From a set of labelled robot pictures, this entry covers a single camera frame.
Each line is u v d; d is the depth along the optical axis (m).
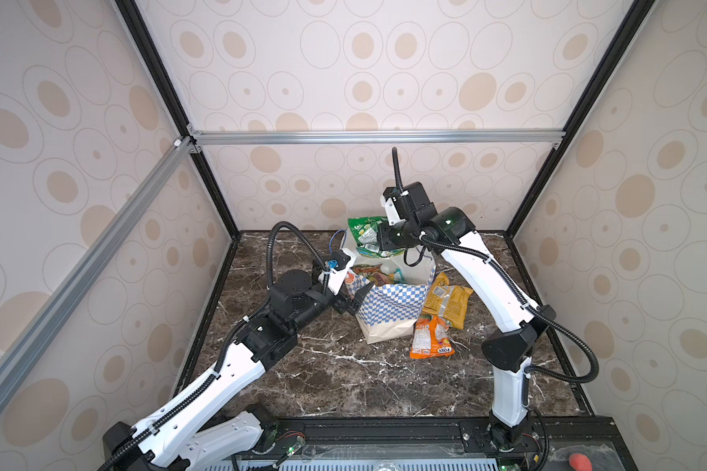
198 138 0.90
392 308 0.80
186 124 0.87
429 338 0.87
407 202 0.55
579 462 0.68
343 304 0.60
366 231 0.76
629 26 0.70
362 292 0.59
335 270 0.54
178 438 0.39
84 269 0.56
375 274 0.98
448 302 0.96
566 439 0.75
